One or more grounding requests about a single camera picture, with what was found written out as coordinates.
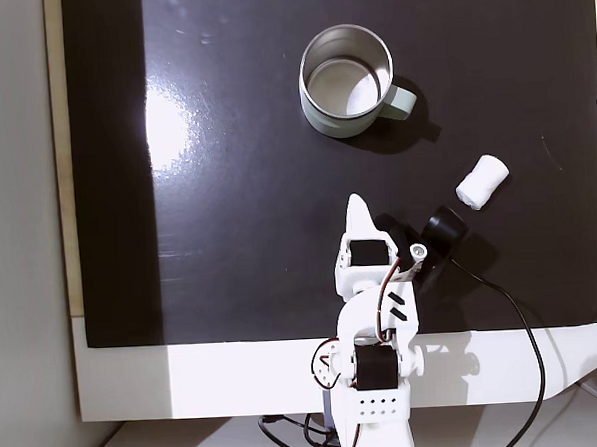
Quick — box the white gauze roll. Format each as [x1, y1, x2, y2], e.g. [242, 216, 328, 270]
[453, 152, 513, 212]

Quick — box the black table mat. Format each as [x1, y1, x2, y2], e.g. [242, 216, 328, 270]
[59, 0, 597, 354]

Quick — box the sage green steel mug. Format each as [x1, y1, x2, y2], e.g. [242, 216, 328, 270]
[295, 20, 420, 142]

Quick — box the black oval camera box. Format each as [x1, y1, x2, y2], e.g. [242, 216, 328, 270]
[375, 203, 473, 283]

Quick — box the black arm base cable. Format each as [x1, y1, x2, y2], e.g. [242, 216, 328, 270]
[257, 409, 344, 447]

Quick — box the black camera cable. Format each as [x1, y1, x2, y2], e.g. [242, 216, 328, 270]
[445, 253, 551, 447]

